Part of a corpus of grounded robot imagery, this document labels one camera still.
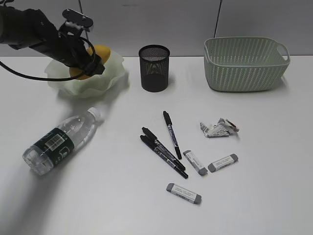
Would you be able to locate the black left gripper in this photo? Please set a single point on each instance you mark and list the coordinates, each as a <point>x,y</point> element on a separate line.
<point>74,52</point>

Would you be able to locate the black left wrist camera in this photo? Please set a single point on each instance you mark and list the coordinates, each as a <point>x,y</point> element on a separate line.
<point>77,20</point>

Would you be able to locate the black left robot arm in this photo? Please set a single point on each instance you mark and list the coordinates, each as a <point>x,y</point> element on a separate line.
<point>31,28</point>

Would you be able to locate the grey white eraser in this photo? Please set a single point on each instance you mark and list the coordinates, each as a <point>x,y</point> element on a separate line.
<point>195,162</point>
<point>222,163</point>
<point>185,194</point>

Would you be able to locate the black mesh pen holder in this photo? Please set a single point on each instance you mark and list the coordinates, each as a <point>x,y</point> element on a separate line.
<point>154,67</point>

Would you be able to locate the waste paper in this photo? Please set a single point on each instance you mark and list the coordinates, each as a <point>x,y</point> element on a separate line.
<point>223,128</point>

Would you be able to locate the grey white eraser bottom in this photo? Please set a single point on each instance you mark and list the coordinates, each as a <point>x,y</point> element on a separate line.
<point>185,194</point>

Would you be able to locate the clear water bottle green label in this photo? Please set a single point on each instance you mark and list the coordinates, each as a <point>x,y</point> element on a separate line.
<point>60,142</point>

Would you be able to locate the translucent green wavy plate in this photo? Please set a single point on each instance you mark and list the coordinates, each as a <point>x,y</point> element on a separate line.
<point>96,85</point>

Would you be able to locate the black marker pen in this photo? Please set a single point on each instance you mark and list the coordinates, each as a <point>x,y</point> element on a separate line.
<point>162,148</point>
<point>172,134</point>
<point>154,147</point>

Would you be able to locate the light green plastic basket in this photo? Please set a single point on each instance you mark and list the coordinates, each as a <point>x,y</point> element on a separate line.
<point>244,64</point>

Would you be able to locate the yellow mango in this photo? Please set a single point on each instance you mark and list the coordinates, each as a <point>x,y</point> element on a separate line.
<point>104,53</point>

